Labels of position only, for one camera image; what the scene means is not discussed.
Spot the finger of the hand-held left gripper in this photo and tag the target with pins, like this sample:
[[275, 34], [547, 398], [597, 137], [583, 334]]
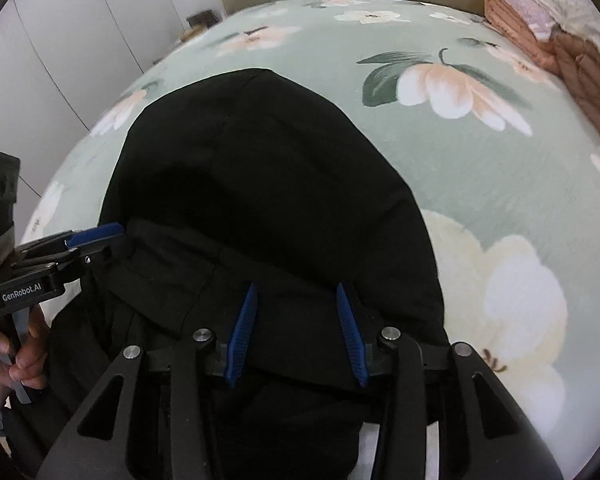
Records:
[[85, 259], [98, 233]]

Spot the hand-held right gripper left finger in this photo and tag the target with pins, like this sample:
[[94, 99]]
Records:
[[241, 330]]

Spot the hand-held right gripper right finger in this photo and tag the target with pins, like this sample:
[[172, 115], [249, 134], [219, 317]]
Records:
[[349, 330]]

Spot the black garment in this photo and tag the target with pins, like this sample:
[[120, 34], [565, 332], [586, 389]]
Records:
[[260, 220]]

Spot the person's left hand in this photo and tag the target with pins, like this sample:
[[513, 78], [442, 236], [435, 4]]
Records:
[[15, 355]]

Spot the green floral bed sheet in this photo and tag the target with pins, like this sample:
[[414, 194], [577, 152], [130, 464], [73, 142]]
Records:
[[470, 170]]

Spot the white wardrobe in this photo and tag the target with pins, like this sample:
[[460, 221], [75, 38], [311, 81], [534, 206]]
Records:
[[75, 25]]

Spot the folded orange quilt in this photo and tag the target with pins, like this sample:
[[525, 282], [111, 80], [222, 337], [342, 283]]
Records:
[[565, 60]]

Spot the pink floral pillow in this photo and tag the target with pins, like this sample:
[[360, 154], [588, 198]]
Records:
[[520, 2]]

